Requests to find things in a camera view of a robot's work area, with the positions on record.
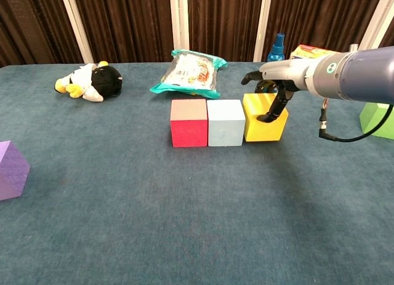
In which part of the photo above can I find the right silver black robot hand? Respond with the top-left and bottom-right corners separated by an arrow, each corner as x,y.
241,59 -> 308,123

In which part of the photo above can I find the yellow foam cube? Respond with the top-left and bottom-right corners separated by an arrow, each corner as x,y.
242,92 -> 289,142

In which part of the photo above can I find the light blue foam cube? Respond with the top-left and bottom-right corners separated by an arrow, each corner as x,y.
206,99 -> 246,147

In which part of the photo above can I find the red foam cube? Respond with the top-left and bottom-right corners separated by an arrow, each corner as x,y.
170,98 -> 209,148

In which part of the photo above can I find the blue spray bottle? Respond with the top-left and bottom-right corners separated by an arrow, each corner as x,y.
260,33 -> 286,94

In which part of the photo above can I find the yellow blue carton box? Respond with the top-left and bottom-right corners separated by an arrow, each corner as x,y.
291,44 -> 339,60

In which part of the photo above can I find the dark brown curtain panel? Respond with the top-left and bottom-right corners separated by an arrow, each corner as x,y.
187,0 -> 265,63
0,0 -> 84,68
72,0 -> 174,64
261,0 -> 385,63

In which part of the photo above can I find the green foam cube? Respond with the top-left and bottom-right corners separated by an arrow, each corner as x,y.
359,102 -> 394,140

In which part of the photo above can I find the teal clear snack bag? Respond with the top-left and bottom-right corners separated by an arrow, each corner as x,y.
149,49 -> 228,99

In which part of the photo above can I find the teal carpet table mat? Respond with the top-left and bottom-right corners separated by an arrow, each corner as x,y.
0,60 -> 394,285

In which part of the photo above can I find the black white penguin plush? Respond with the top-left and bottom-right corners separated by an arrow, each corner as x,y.
54,60 -> 123,103

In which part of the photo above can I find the purple foam cube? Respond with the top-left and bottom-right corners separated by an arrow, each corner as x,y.
0,140 -> 31,202

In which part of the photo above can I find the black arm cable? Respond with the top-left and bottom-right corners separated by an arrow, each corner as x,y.
318,98 -> 394,143

